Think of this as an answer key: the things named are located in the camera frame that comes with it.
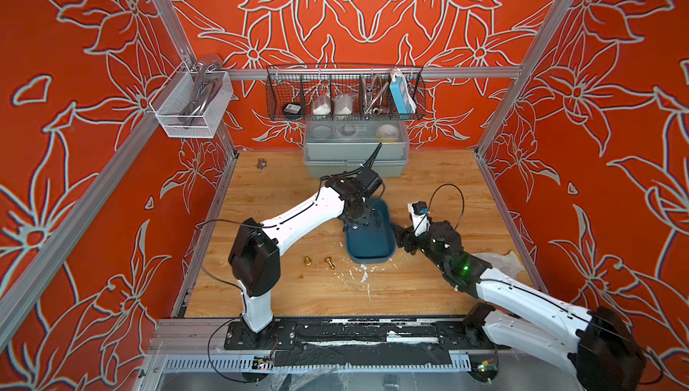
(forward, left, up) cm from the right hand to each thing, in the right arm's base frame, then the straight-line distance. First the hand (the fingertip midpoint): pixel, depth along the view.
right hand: (396, 220), depth 79 cm
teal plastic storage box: (+1, +5, -18) cm, 19 cm away
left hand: (+4, +10, -3) cm, 11 cm away
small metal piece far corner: (+35, +53, -13) cm, 65 cm away
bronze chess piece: (-8, +20, -14) cm, 26 cm away
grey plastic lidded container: (+32, +21, 0) cm, 38 cm away
